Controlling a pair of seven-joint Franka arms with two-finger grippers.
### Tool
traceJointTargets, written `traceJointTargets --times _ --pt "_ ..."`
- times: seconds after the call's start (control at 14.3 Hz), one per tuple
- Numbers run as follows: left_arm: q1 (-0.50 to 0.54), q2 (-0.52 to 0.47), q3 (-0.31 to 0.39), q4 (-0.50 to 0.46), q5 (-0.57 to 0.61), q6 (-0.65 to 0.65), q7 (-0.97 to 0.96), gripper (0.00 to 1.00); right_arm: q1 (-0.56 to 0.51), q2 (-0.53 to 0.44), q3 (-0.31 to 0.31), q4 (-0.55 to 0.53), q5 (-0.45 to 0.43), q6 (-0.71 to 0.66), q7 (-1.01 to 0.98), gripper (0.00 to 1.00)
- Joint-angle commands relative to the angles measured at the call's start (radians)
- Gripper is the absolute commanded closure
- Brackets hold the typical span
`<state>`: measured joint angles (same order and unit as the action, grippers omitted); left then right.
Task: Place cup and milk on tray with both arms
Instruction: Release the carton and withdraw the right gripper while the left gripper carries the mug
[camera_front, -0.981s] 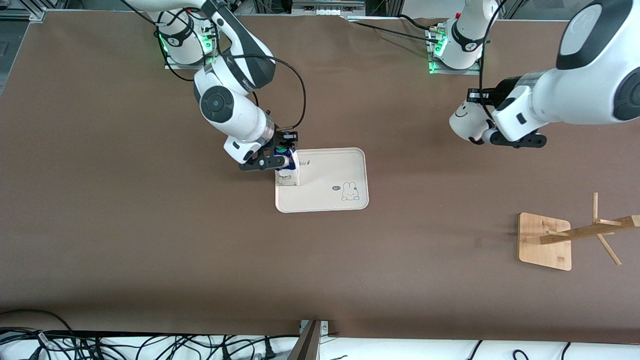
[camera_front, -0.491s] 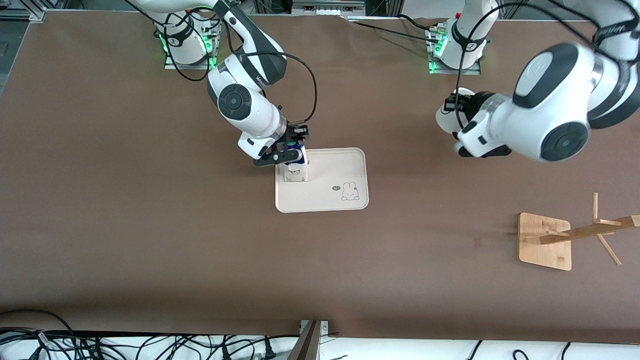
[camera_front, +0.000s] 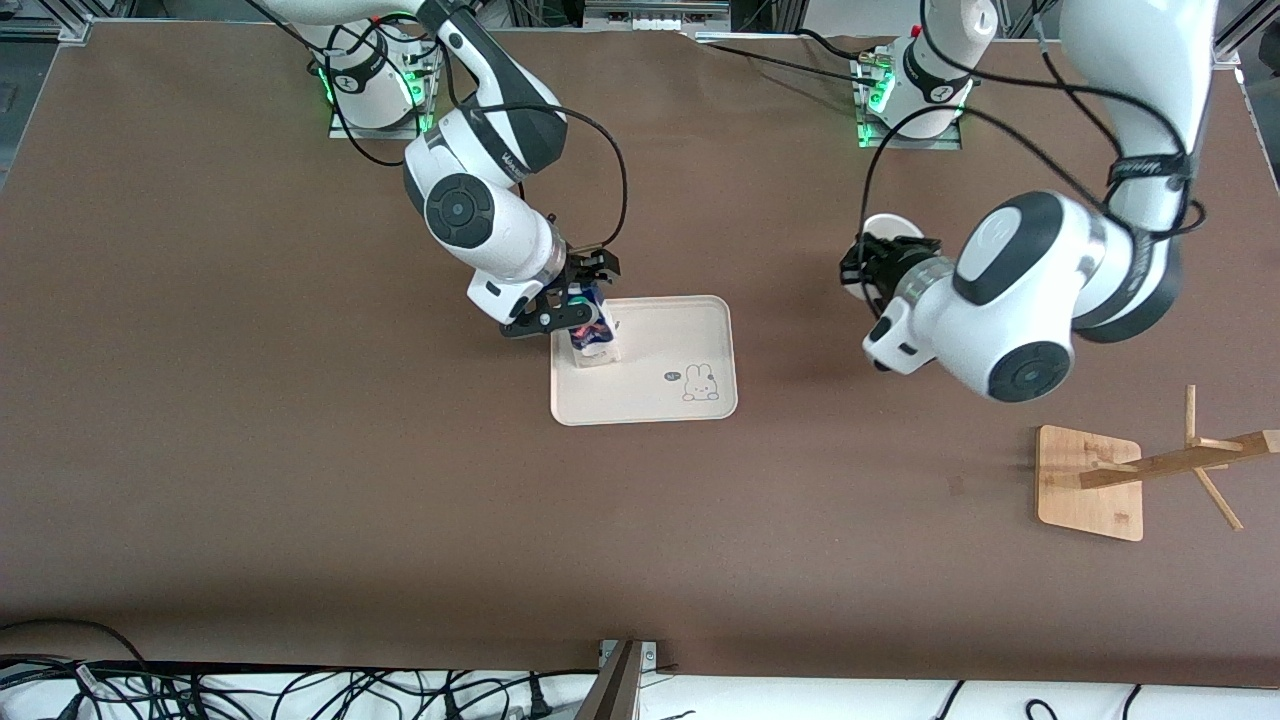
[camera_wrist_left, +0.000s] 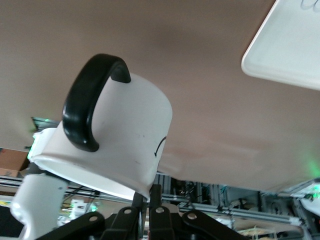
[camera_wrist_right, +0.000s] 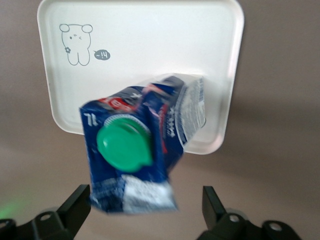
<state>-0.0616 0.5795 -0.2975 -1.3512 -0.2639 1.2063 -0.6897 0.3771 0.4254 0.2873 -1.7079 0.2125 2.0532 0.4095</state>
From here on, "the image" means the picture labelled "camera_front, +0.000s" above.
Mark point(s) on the aluminium frame profile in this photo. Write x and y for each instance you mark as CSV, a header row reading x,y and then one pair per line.
x,y
40,25

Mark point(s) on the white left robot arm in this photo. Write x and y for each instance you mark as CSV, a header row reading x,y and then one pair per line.
x,y
1020,290

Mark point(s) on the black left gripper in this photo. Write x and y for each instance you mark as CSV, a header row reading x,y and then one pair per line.
x,y
884,262

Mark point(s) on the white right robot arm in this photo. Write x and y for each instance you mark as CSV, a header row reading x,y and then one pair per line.
x,y
470,210

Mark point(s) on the white tray with rabbit print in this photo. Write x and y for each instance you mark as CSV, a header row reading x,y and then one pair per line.
x,y
650,340

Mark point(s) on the metal bracket at table edge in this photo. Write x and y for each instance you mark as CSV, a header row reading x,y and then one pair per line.
x,y
615,680

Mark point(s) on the white mug with smiley face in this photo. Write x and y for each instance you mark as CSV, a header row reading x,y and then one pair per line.
x,y
895,225

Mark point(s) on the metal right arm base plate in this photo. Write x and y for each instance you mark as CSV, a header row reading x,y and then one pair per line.
x,y
345,130

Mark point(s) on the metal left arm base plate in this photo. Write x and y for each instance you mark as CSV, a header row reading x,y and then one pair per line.
x,y
910,142

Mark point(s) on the grey device with ports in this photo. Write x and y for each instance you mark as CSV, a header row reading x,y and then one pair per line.
x,y
655,15

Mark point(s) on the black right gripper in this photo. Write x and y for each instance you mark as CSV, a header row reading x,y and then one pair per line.
x,y
587,270

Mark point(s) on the wooden mug stand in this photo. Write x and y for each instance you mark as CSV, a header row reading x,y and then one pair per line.
x,y
1085,490

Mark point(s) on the blue white milk carton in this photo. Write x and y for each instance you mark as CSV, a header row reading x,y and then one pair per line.
x,y
595,345

